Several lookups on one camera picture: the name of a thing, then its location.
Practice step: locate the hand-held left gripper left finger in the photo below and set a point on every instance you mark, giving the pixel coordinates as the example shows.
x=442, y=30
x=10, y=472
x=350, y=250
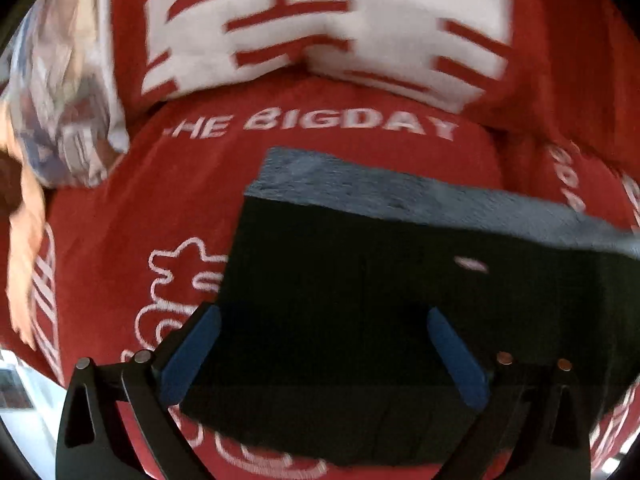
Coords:
x=192, y=355

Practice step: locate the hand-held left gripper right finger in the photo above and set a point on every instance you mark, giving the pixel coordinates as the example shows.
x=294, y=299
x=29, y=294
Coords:
x=457, y=355

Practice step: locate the black pants with grey lining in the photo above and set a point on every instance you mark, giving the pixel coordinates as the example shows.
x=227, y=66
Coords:
x=350, y=270

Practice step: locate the red printed blanket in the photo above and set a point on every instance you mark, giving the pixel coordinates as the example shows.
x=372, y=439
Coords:
x=150, y=185

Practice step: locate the tan object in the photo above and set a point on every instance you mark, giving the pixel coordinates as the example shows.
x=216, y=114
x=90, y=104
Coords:
x=27, y=240

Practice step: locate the red and white pillow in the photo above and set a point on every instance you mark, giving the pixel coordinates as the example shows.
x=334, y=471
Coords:
x=210, y=45
x=400, y=35

